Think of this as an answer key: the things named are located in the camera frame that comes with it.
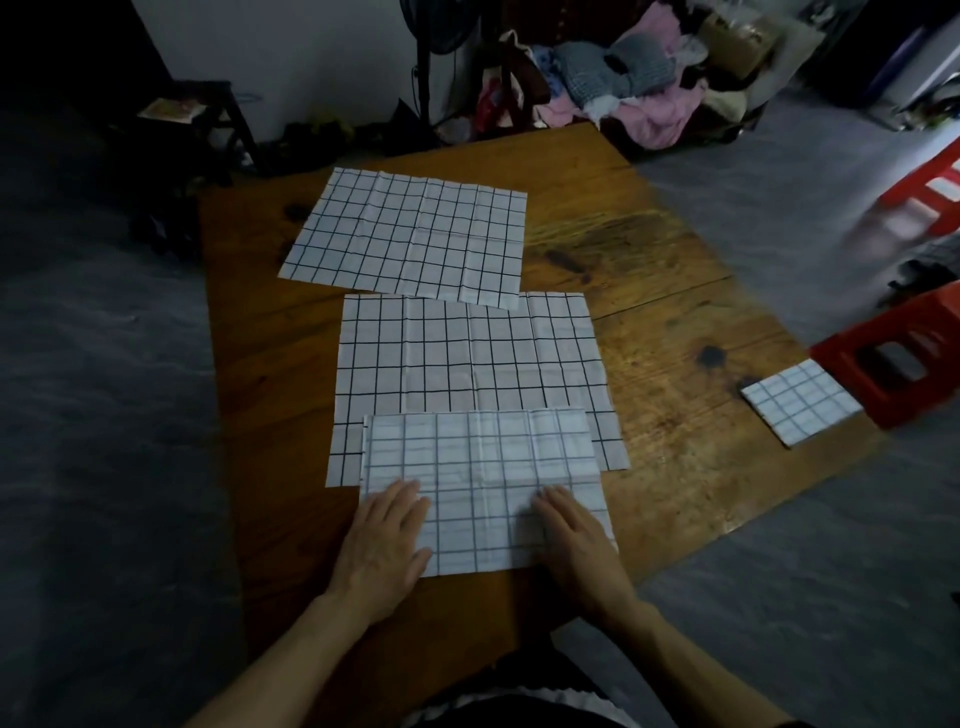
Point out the person's left hand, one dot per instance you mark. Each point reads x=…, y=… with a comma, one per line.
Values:
x=379, y=551

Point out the person's right hand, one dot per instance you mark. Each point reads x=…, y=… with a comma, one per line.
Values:
x=581, y=555

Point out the person's right thumb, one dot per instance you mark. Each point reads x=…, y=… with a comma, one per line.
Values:
x=547, y=547

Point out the person's left thumb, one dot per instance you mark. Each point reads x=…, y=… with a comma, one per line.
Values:
x=421, y=561

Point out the half-folded white grid cloth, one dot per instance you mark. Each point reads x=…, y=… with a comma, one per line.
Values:
x=480, y=480

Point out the person's left forearm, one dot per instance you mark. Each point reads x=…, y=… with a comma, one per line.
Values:
x=292, y=660

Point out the person's right forearm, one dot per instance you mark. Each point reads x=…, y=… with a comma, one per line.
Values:
x=690, y=667

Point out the person's black and white skirt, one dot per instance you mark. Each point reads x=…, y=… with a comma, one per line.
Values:
x=517, y=690

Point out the spread white grid cloth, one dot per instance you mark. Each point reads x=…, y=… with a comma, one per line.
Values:
x=465, y=352
x=409, y=232

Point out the small folded white grid cloth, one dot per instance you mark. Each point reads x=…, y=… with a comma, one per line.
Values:
x=802, y=401

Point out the red plastic stool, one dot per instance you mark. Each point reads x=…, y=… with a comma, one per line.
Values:
x=926, y=176
x=926, y=375

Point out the dark wooden stool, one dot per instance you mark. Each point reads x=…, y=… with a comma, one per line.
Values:
x=217, y=131

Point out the pile of clothes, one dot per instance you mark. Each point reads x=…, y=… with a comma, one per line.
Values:
x=637, y=75

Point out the paper sheet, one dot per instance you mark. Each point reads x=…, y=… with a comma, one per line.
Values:
x=171, y=110

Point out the black standing fan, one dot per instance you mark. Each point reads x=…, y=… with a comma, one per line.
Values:
x=431, y=45

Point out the cardboard box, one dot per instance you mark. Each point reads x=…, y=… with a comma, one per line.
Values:
x=739, y=41

